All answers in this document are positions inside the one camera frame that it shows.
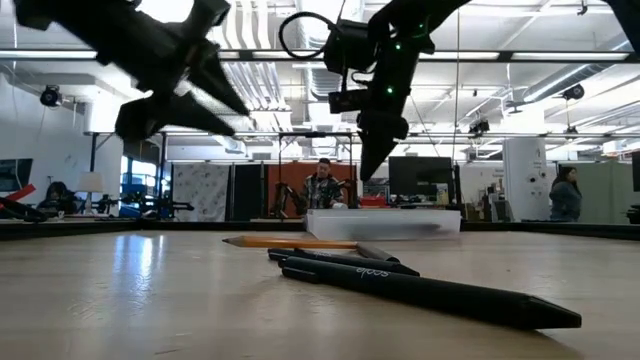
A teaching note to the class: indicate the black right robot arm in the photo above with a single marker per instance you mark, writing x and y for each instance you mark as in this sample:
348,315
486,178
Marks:
425,15

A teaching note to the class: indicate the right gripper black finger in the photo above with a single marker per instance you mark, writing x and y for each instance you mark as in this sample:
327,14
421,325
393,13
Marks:
375,155

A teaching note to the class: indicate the lamp with white shade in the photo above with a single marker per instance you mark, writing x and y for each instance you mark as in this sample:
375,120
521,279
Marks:
90,182

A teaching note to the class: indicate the white flat box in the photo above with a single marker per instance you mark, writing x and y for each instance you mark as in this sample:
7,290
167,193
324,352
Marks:
380,224

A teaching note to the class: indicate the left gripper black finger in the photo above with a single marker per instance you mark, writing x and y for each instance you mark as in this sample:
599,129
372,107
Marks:
215,80
170,115

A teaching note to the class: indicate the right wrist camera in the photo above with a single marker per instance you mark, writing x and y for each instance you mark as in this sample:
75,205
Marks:
350,101

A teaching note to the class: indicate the person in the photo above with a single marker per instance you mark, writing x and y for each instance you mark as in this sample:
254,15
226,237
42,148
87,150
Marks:
565,200
322,192
57,200

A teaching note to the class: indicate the black pen with white print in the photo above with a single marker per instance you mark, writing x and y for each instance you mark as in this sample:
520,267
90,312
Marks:
440,295

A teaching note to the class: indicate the patterned white curtain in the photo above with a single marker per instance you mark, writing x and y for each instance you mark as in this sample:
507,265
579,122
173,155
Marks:
200,192

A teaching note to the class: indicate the wall mounted black screen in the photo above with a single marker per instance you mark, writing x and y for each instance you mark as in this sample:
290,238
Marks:
15,175

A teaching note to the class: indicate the red storage box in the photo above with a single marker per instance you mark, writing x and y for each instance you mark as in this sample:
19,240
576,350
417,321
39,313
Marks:
373,202

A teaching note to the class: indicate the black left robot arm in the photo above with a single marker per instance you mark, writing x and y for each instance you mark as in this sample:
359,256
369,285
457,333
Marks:
65,22

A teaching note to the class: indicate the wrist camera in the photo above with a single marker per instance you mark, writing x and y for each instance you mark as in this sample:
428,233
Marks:
350,101
212,11

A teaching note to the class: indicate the white pillar cabinet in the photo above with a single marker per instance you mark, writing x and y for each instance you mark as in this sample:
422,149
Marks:
525,180

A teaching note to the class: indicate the yellow wooden pencil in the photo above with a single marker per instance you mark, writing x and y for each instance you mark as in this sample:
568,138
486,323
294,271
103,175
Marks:
295,242

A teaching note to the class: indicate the plain black pen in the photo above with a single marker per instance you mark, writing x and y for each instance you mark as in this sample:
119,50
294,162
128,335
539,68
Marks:
345,261

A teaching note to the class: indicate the black tracking sensor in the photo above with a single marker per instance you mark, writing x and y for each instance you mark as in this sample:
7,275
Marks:
574,92
50,96

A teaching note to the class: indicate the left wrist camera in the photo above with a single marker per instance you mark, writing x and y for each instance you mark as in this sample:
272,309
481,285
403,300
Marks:
212,11

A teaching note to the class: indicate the overhead frame beam with light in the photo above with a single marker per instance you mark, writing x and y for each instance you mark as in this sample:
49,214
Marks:
550,56

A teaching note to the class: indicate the black computer monitor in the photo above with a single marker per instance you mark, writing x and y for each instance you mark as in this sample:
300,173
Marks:
420,175

